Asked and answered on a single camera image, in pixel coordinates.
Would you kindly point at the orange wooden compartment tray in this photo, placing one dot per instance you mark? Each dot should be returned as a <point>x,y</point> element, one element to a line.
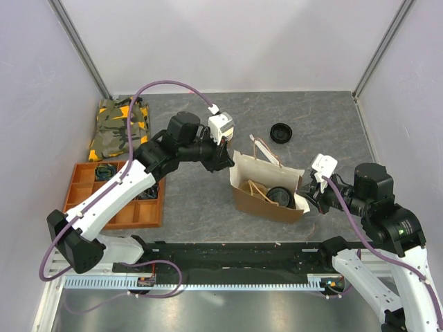
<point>145,211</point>

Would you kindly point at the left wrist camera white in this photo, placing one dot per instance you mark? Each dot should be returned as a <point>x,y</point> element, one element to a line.
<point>216,122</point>

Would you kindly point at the brown paper bag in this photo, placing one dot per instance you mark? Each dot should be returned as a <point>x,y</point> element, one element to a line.
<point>262,171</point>

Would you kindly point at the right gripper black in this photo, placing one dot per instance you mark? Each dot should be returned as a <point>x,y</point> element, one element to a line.
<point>314,194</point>

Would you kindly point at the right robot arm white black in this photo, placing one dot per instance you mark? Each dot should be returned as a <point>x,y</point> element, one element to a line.
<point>390,232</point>

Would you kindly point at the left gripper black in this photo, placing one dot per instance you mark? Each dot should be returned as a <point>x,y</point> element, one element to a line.
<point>221,158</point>

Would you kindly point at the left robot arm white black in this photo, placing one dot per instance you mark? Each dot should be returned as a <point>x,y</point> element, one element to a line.
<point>75,233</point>

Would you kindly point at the cardboard cup carrier tray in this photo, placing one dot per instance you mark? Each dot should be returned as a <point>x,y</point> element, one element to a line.
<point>254,189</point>

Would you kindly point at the white stir stick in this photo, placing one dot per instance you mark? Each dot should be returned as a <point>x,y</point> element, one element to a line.
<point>259,144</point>

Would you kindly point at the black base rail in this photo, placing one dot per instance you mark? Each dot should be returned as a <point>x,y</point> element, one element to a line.
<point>231,264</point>

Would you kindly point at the black plastic cup lid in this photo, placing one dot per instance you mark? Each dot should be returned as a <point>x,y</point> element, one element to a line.
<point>282,196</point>

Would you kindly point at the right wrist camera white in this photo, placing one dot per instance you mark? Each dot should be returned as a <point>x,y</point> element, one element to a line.
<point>323,166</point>

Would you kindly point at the camouflage cloth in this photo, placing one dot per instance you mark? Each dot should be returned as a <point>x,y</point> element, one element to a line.
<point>111,139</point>

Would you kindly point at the white slotted cable duct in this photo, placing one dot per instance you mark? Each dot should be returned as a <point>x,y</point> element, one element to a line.
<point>136,284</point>

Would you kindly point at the stack of paper cups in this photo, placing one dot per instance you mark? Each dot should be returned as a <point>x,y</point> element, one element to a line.
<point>226,132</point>

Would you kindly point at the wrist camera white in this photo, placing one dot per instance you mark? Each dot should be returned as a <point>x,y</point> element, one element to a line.
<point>323,166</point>
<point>216,122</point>

